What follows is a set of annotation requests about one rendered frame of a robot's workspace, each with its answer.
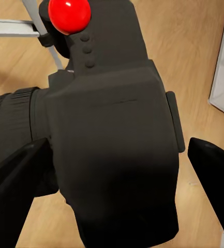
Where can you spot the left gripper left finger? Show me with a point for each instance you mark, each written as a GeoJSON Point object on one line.
{"type": "Point", "coordinates": [20, 176]}

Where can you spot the digital camera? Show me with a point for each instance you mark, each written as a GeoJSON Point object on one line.
{"type": "Point", "coordinates": [114, 133]}

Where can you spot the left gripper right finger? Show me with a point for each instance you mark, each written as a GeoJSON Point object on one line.
{"type": "Point", "coordinates": [207, 160]}

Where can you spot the camera tripod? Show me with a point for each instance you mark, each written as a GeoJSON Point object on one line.
{"type": "Point", "coordinates": [30, 28]}

